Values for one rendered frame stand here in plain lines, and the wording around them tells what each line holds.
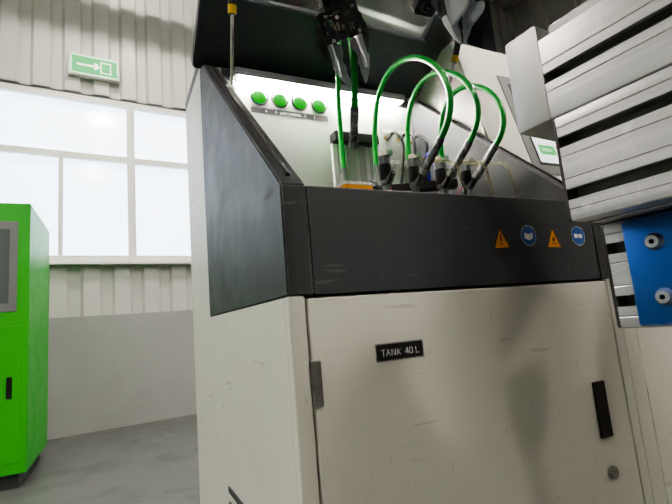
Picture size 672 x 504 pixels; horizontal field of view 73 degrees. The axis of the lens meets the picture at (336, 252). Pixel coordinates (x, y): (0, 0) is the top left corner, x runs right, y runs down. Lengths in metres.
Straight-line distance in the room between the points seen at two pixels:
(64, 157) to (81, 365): 1.90
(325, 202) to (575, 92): 0.37
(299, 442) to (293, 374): 0.09
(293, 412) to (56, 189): 4.41
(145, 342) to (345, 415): 4.11
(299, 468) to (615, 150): 0.50
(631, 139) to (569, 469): 0.67
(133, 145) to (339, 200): 4.45
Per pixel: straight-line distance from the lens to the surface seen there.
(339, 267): 0.66
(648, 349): 1.14
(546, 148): 1.48
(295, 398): 0.63
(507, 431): 0.84
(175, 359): 4.75
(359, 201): 0.70
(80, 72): 5.28
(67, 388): 4.67
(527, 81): 0.47
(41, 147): 5.04
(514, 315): 0.85
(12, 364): 3.22
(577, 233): 1.02
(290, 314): 0.62
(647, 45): 0.42
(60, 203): 4.82
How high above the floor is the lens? 0.75
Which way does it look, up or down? 9 degrees up
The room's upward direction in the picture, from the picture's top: 5 degrees counter-clockwise
